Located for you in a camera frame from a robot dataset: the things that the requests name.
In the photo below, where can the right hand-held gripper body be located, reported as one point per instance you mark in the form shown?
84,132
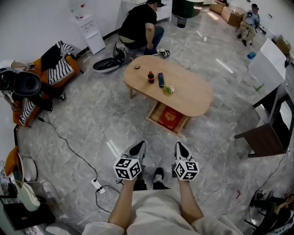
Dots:
186,171

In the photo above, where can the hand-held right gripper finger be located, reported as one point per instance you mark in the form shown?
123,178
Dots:
184,152
176,154

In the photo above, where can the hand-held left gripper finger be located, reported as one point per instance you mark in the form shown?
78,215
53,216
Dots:
144,154
136,149

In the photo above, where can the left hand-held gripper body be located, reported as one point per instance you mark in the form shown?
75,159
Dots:
126,168

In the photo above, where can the wooden drawer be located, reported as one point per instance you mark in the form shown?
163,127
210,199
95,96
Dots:
155,113

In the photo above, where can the person's right forearm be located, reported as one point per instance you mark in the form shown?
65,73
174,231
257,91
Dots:
189,202

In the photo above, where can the person's left forearm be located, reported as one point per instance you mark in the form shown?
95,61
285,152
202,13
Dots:
121,202

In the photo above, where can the wooden coffee table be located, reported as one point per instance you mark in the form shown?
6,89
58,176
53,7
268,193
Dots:
188,94

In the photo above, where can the person's black trousers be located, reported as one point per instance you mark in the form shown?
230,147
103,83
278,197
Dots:
140,184

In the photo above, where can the person's right black shoe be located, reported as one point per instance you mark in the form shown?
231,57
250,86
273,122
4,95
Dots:
159,172

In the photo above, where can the white power strip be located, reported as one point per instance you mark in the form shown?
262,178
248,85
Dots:
97,184

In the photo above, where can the red book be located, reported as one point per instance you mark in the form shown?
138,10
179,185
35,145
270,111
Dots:
170,118

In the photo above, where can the person's beige shirt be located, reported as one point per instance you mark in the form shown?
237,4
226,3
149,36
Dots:
160,213

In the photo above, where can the pink flower green stem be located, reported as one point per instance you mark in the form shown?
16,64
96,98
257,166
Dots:
168,89

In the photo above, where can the cola bottle red cap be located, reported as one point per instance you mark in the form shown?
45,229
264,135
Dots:
151,78

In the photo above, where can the dark blue box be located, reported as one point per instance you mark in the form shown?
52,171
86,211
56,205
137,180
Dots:
161,80

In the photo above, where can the dark brown side table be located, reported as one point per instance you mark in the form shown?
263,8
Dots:
266,140

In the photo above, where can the black white shell backpack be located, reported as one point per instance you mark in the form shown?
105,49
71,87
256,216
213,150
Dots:
105,65

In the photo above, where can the white round cushion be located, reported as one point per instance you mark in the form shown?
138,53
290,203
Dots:
29,169

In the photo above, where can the green bottle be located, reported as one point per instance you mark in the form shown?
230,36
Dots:
260,87

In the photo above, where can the pale green bag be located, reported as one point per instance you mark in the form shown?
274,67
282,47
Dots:
28,198

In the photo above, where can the orange sofa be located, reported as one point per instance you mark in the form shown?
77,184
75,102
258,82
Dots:
73,66

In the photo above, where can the striped seat cushion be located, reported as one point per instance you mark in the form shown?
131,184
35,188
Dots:
26,110
59,72

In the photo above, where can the black low cabinet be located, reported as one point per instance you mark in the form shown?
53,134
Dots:
27,218

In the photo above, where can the orange cushion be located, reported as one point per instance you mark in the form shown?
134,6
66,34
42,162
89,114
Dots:
11,160

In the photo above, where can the small white box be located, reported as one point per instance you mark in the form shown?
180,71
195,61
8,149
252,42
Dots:
205,38

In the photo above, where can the blue plastic container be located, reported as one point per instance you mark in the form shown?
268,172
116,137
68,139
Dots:
251,55

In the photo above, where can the white water dispenser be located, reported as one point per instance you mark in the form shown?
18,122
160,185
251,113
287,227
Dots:
92,34

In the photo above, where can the striped pillow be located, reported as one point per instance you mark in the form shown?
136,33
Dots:
66,47

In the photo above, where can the white block counter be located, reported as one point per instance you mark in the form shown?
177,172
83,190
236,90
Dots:
268,62

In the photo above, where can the black round shell backpack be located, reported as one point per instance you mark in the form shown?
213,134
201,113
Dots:
27,83

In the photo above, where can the black trash bin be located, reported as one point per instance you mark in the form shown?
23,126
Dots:
182,22

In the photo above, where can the dark green counter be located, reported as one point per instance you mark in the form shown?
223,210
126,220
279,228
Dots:
186,8

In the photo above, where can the cardboard box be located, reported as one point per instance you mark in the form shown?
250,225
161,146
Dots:
232,16
217,8

